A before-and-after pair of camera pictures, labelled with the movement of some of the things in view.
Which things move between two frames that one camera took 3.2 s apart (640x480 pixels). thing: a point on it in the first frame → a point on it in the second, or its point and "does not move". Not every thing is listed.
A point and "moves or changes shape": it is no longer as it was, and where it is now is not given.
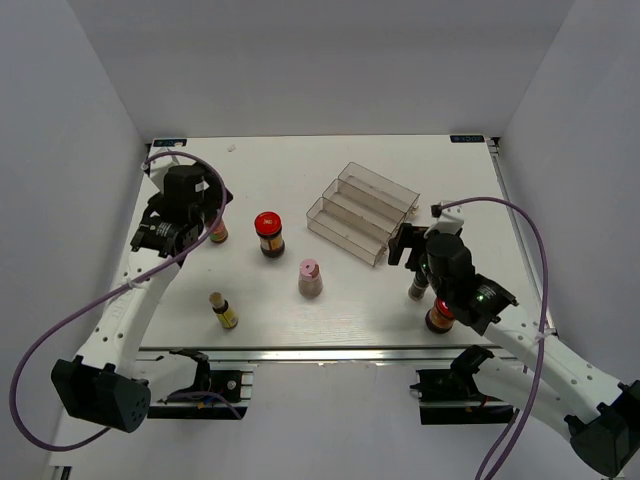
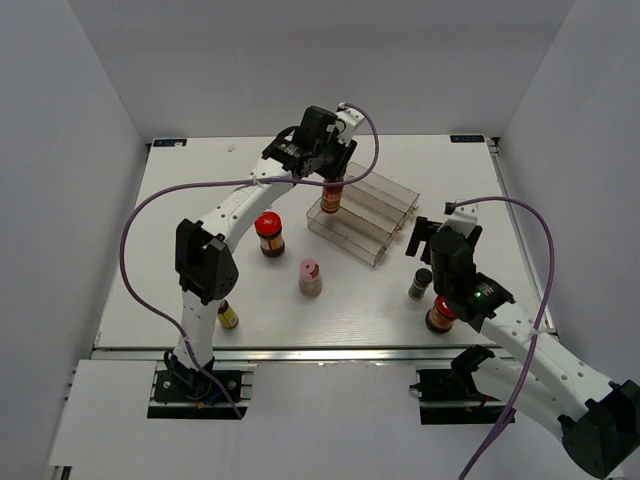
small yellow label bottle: x=225 y=314 does not move
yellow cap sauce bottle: x=219 y=233 moves or changes shape
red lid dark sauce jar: x=268 y=228 does not move
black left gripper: x=212 y=194 → x=343 y=152
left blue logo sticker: x=170 y=143 does not move
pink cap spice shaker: x=310 y=284 does not move
